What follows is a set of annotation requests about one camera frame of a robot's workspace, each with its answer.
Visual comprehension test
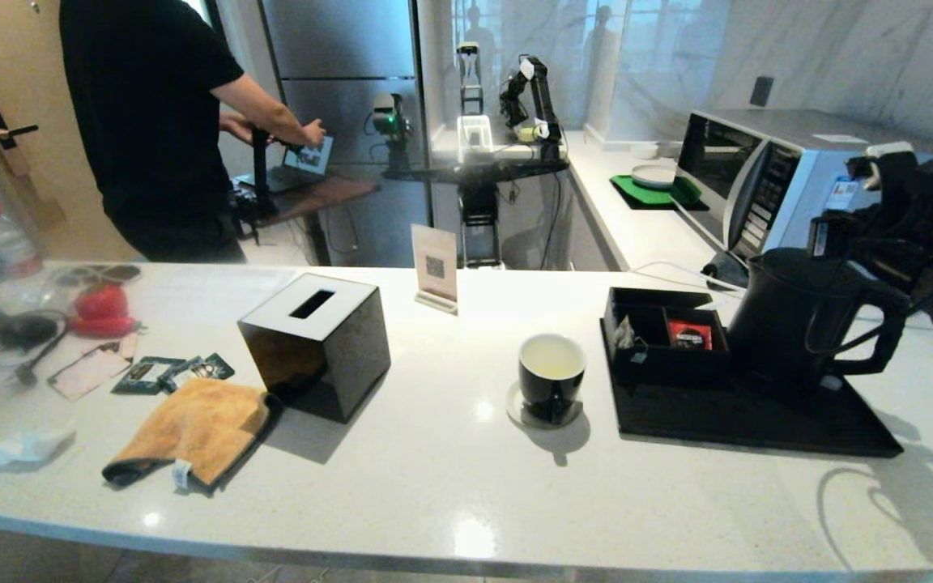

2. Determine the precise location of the black electric kettle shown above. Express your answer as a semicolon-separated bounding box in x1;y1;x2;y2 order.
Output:
727;247;913;399

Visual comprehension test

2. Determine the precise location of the pyramid tea bag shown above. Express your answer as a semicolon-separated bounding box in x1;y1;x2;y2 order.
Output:
614;317;650;357

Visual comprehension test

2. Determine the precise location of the dark green tea packet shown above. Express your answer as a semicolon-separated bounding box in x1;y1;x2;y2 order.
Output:
160;354;236;394
111;357;186;396

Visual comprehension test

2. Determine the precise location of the silver microwave oven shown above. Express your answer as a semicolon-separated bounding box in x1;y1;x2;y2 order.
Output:
671;109;933;280

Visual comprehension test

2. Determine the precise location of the red coffee sachet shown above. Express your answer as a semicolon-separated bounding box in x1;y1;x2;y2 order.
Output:
668;318;715;351

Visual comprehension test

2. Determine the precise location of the white plate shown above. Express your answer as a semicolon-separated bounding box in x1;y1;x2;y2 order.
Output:
630;163;678;190

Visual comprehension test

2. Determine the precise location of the green mat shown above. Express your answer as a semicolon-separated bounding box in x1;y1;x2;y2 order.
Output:
610;173;708;211

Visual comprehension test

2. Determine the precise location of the black compartment sachet box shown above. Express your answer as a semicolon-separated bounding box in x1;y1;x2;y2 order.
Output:
604;287;733;388

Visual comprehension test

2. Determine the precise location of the black rectangular serving tray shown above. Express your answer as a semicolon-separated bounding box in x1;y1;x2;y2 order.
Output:
601;324;905;459

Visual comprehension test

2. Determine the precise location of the grey kitchen base cabinet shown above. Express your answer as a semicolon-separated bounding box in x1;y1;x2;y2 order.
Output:
568;166;628;272

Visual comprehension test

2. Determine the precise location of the black mug white inside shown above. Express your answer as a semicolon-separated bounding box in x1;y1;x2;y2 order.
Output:
518;333;587;423

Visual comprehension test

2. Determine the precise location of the white round saucer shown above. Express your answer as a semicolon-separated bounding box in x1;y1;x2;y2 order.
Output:
505;382;584;430

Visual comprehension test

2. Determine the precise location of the QR code table sign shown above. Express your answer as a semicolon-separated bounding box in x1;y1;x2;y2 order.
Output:
411;223;460;316

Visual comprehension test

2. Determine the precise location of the brown wooden desk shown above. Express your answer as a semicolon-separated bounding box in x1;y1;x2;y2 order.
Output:
232;174;381;266

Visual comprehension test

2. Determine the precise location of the black cube tissue box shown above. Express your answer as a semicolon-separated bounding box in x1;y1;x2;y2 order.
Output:
237;273;392;423

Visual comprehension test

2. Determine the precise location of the grey refrigerator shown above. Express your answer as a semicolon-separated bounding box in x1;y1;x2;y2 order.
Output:
258;0;435;268

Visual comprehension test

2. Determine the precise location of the open laptop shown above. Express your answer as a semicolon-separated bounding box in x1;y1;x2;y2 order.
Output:
268;136;335;194

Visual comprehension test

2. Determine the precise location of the orange microfibre cloth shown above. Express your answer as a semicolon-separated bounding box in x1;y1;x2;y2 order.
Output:
102;378;283;495

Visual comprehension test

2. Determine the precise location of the person in black shirt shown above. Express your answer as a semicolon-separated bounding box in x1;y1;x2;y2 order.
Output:
59;0;328;264

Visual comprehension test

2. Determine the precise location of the red toy strawberry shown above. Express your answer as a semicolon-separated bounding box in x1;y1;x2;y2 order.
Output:
72;284;130;321

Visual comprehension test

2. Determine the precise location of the red toy chili pepper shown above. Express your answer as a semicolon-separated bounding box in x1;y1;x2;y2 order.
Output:
66;316;143;339

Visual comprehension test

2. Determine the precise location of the torn pink foil sachet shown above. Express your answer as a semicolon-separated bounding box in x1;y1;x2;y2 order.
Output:
47;342;137;402

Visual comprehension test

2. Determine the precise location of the black round power adapter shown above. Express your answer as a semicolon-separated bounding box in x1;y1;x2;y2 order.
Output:
0;314;61;351

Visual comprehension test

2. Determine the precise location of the clear bottle red cap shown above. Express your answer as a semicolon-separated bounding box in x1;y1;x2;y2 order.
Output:
0;202;42;284

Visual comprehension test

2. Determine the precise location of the crumpled white tissue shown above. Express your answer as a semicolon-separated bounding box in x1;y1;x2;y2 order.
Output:
0;421;79;472

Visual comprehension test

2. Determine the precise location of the right wrist camera housing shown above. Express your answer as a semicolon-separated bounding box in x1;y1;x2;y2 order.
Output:
843;143;917;187

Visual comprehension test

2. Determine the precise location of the white power cable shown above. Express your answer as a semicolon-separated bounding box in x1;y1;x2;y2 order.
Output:
628;259;759;302

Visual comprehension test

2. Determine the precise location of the black plug with cable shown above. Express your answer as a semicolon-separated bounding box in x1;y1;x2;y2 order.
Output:
13;326;70;386

